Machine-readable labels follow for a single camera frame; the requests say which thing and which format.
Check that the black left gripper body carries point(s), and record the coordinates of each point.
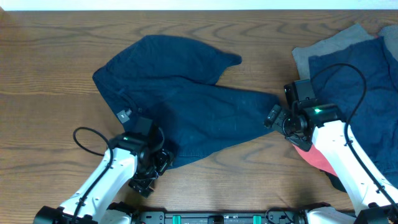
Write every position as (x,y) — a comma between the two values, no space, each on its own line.
(142,186)

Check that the black garment under pile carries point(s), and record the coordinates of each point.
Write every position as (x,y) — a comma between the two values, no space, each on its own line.
(336,183)

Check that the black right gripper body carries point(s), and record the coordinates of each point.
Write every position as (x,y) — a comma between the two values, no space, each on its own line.
(285,123)

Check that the dark navy blue shorts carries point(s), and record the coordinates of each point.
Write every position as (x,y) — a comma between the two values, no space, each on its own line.
(173,81)

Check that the grey garment on pile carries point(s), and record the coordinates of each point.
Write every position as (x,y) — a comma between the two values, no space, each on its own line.
(352,35)

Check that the navy blue garment on pile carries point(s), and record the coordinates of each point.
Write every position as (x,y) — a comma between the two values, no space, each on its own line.
(362,81)

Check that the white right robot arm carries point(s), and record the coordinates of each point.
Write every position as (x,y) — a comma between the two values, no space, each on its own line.
(320,127)

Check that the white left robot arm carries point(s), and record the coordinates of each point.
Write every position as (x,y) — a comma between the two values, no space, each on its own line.
(131,158)

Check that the red garment on pile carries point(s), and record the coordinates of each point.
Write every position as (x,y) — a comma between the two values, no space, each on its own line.
(316,159)

